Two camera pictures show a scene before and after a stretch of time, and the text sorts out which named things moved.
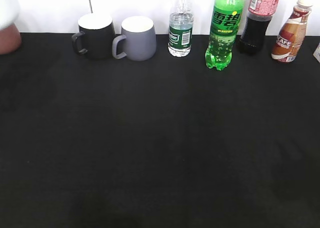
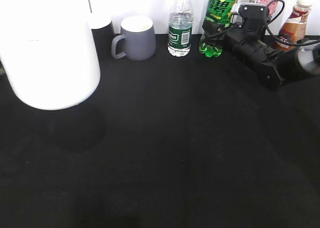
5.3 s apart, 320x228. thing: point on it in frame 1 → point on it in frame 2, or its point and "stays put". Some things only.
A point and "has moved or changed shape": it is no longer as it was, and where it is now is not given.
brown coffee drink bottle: x=292 y=33 stays put
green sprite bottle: x=226 y=19 → x=209 y=48
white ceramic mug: x=9 y=6 has moved or changed shape
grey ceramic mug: x=141 y=39 stays put
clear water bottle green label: x=180 y=24 stays put
